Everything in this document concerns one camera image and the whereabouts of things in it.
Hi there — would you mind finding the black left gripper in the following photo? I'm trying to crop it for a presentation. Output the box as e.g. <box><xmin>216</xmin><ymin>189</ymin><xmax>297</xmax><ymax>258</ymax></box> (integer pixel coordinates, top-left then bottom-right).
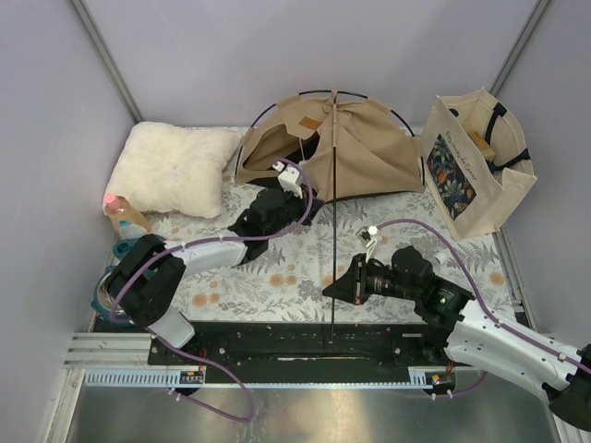
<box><xmin>265</xmin><ymin>186</ymin><xmax>324</xmax><ymax>240</ymax></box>

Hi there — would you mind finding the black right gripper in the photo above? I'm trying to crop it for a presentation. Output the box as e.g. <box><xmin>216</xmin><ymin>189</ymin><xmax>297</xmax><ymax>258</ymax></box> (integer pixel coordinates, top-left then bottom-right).
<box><xmin>323</xmin><ymin>253</ymin><xmax>419</xmax><ymax>305</ymax></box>

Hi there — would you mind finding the beige fabric pet tent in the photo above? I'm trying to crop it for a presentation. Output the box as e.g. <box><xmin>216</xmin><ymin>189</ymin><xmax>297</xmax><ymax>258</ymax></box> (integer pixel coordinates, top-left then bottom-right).
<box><xmin>234</xmin><ymin>90</ymin><xmax>426</xmax><ymax>203</ymax></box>

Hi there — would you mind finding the black tent pole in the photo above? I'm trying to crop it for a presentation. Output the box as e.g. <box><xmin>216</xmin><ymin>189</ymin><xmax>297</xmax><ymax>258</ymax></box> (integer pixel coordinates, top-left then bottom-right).
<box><xmin>329</xmin><ymin>90</ymin><xmax>339</xmax><ymax>344</ymax></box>
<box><xmin>235</xmin><ymin>89</ymin><xmax>426</xmax><ymax>186</ymax></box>

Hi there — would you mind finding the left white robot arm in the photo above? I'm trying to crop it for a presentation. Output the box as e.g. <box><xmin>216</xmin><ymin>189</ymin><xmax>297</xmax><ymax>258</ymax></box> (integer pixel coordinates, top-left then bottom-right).
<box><xmin>103</xmin><ymin>188</ymin><xmax>323</xmax><ymax>365</ymax></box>

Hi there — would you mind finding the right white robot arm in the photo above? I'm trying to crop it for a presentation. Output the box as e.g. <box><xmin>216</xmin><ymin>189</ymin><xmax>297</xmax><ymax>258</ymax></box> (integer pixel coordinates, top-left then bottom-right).
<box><xmin>322</xmin><ymin>246</ymin><xmax>590</xmax><ymax>431</ymax></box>

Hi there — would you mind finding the teal double pet bowl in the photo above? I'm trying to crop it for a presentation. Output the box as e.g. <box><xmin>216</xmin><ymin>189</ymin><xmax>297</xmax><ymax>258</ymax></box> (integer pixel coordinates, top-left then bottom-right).
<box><xmin>91</xmin><ymin>234</ymin><xmax>158</xmax><ymax>328</ymax></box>

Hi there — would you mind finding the floral patterned table mat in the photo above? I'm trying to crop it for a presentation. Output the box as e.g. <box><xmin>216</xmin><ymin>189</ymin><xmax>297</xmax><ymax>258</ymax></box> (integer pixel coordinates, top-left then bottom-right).
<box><xmin>138</xmin><ymin>125</ymin><xmax>512</xmax><ymax>324</ymax></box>

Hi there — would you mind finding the white fluffy cushion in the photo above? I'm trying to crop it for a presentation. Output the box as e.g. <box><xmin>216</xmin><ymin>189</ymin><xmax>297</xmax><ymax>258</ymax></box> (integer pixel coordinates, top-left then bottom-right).
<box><xmin>105</xmin><ymin>122</ymin><xmax>242</xmax><ymax>219</ymax></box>

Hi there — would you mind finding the pink capped plastic bottle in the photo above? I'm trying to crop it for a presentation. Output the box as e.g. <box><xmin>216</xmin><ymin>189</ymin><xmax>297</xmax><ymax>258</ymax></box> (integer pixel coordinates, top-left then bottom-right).
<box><xmin>103</xmin><ymin>194</ymin><xmax>151</xmax><ymax>239</ymax></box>

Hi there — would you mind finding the cream floral tote bag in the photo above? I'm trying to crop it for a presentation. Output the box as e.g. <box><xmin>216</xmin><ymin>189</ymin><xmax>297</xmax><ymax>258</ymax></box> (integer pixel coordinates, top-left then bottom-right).
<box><xmin>420</xmin><ymin>89</ymin><xmax>537</xmax><ymax>241</ymax></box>

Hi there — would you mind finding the wooden block in bag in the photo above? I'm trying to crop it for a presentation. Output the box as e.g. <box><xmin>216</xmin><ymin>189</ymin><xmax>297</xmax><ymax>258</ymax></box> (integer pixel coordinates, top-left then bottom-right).
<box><xmin>462</xmin><ymin>120</ymin><xmax>495</xmax><ymax>162</ymax></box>

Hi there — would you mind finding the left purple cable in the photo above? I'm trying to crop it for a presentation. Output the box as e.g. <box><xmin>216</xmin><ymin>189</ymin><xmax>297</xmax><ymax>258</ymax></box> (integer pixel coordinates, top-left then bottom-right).
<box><xmin>109</xmin><ymin>158</ymin><xmax>315</xmax><ymax>424</ymax></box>

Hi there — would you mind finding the purple cable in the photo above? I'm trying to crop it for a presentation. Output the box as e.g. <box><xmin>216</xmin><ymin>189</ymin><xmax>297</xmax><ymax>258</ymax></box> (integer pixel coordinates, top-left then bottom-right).
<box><xmin>109</xmin><ymin>158</ymin><xmax>315</xmax><ymax>424</ymax></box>
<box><xmin>376</xmin><ymin>219</ymin><xmax>591</xmax><ymax>401</ymax></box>

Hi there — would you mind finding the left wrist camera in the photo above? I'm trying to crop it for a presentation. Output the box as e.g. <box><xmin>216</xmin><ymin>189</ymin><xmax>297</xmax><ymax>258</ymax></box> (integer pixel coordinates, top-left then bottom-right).
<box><xmin>277</xmin><ymin>164</ymin><xmax>303</xmax><ymax>198</ymax></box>

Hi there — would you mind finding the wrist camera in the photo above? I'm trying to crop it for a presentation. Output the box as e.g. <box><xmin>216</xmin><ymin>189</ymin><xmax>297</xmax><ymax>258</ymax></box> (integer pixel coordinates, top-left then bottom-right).
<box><xmin>356</xmin><ymin>225</ymin><xmax>381</xmax><ymax>262</ymax></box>
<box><xmin>277</xmin><ymin>164</ymin><xmax>303</xmax><ymax>198</ymax></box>

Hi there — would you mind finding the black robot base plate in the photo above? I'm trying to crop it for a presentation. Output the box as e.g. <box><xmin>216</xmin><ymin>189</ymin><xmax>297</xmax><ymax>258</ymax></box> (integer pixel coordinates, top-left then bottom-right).
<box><xmin>147</xmin><ymin>317</ymin><xmax>476</xmax><ymax>384</ymax></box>

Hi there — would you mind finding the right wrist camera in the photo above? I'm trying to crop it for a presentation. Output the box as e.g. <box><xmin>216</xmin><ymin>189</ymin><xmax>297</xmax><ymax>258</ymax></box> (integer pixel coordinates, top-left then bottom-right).
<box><xmin>356</xmin><ymin>225</ymin><xmax>381</xmax><ymax>262</ymax></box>

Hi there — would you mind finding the white slotted cable duct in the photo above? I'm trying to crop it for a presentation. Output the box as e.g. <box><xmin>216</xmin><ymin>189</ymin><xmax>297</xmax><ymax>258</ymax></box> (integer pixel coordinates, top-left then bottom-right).
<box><xmin>84</xmin><ymin>362</ymin><xmax>453</xmax><ymax>389</ymax></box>

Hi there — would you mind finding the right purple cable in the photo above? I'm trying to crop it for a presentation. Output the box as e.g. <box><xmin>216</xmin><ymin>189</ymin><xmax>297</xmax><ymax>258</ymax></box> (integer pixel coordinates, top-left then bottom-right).
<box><xmin>376</xmin><ymin>219</ymin><xmax>591</xmax><ymax>401</ymax></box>

